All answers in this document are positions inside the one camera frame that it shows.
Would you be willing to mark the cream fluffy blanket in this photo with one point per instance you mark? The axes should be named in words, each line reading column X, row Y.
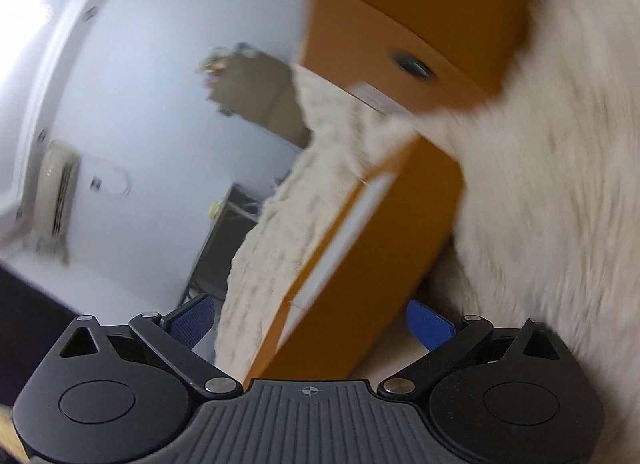
column 548, row 226

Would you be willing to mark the items on fridge top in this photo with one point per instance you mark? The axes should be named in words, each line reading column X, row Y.
column 219, row 59

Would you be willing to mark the grey folding table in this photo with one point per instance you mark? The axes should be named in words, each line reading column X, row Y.
column 237, row 214

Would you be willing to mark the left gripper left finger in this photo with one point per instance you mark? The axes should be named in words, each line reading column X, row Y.
column 169, row 341

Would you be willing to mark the dark curtain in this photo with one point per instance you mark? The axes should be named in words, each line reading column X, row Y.
column 31, row 321

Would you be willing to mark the white air conditioner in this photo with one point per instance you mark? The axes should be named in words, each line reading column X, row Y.
column 57, row 183

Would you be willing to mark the orange box lid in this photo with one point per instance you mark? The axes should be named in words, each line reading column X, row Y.
column 386, row 236

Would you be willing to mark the large orange cardboard box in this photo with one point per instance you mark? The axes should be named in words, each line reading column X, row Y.
column 420, row 53

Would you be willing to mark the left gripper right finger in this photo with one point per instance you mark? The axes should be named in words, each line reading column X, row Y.
column 448, row 346

